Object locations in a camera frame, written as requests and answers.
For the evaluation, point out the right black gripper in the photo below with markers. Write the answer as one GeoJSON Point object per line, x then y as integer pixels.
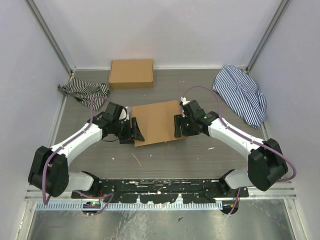
{"type": "Point", "coordinates": [178, 120]}

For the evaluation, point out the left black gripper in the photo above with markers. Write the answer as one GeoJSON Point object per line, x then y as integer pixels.
{"type": "Point", "coordinates": [133, 133]}

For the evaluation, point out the cardboard box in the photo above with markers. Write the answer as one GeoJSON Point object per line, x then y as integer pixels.
{"type": "Point", "coordinates": [131, 74]}
{"type": "Point", "coordinates": [156, 122]}

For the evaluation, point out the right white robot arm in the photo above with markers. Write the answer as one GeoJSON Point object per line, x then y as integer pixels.
{"type": "Point", "coordinates": [265, 163]}

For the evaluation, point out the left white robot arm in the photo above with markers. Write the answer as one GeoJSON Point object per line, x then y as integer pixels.
{"type": "Point", "coordinates": [50, 172]}

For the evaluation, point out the folded closed cardboard box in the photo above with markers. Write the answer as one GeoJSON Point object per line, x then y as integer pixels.
{"type": "Point", "coordinates": [131, 74]}

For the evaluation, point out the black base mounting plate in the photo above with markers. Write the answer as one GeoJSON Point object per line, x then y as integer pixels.
{"type": "Point", "coordinates": [160, 191]}

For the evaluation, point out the blue white striped cloth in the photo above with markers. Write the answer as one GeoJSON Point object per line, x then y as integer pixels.
{"type": "Point", "coordinates": [242, 94]}

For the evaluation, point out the black white striped cloth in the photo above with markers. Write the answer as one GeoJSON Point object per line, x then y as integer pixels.
{"type": "Point", "coordinates": [91, 95]}

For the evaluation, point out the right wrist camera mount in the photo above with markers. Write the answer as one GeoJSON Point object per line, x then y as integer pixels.
{"type": "Point", "coordinates": [183, 101]}

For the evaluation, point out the slotted grey cable duct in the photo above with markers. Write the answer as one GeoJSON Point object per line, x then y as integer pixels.
{"type": "Point", "coordinates": [82, 205]}

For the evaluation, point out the aluminium front rail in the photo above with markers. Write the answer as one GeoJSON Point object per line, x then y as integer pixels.
{"type": "Point", "coordinates": [280, 190]}

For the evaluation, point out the right aluminium frame post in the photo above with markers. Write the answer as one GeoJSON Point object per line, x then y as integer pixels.
{"type": "Point", "coordinates": [280, 11]}

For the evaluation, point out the aluminium frame post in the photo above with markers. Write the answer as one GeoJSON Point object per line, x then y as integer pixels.
{"type": "Point", "coordinates": [280, 11]}
{"type": "Point", "coordinates": [48, 34]}

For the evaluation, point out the left aluminium frame post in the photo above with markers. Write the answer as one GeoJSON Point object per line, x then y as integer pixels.
{"type": "Point", "coordinates": [48, 34]}

